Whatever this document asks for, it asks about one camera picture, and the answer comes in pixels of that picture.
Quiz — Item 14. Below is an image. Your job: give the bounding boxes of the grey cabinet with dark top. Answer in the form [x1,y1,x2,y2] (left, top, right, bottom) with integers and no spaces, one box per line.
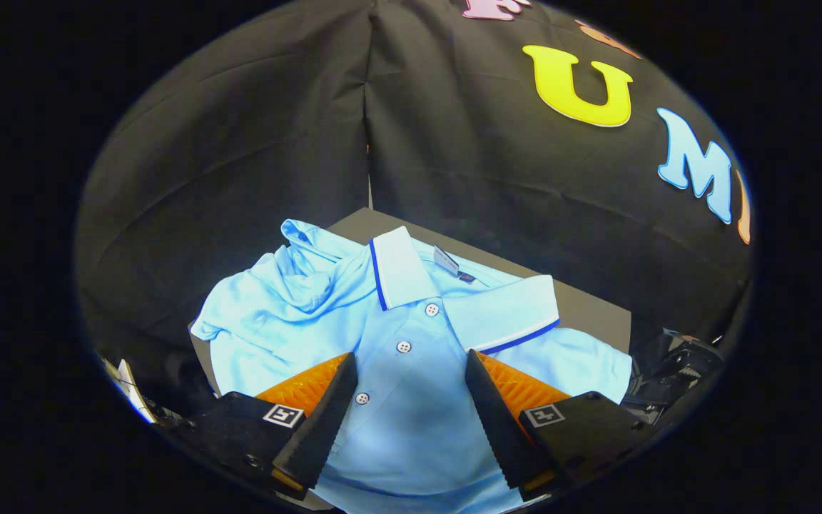
[188,207,633,400]

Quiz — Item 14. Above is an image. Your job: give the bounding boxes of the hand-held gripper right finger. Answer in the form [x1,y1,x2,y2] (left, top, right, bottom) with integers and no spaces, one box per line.
[465,349,651,500]

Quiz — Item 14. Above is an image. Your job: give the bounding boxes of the black backdrop cloth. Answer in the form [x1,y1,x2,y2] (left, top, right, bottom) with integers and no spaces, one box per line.
[76,0,753,400]

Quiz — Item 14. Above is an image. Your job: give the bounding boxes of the black washing machine lid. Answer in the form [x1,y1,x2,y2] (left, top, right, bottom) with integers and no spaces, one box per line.
[629,328,726,423]

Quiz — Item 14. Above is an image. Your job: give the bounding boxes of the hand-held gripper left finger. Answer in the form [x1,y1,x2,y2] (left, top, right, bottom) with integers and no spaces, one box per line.
[181,353,359,500]

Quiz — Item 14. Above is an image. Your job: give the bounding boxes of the light blue polo shirt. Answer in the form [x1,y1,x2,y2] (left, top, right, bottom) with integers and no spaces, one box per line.
[190,218,633,514]

